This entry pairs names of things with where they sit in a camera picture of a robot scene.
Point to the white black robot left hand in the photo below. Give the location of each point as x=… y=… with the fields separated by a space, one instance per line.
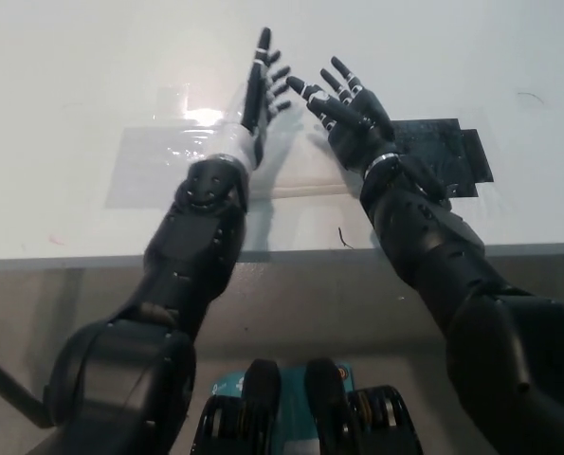
x=253 y=114

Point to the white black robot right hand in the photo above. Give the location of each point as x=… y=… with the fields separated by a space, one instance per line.
x=357 y=123

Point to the white napkin stack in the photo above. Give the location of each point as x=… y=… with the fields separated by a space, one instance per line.
x=305 y=170

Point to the black teal robot torso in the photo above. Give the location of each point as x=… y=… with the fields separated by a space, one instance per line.
x=262 y=412

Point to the transparent plastic sheet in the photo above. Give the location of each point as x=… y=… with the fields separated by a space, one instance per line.
x=177 y=104

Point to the black tape patch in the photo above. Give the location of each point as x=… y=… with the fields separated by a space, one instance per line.
x=433 y=142

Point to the clear plastic bag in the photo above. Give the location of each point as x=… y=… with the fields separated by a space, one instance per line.
x=153 y=175

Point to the black metal table leg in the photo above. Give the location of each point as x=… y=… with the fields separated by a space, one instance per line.
x=11 y=391

